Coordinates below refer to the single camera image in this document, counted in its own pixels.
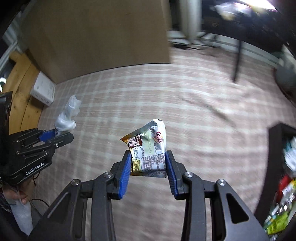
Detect clear plastic bag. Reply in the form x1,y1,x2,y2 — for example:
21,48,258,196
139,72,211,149
54,95,82,136

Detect white router box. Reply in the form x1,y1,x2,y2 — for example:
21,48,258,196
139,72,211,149
30,71,56,106

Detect black storage bin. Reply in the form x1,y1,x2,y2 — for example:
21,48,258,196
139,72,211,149
253,122,296,241

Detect black desk leg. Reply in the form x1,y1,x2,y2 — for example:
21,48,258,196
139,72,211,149
232,40,242,83

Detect plaid table cloth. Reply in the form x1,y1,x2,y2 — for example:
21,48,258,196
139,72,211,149
30,46,296,241

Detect coffee creamer sachet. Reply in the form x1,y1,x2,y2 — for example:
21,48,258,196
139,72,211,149
120,118,167,178

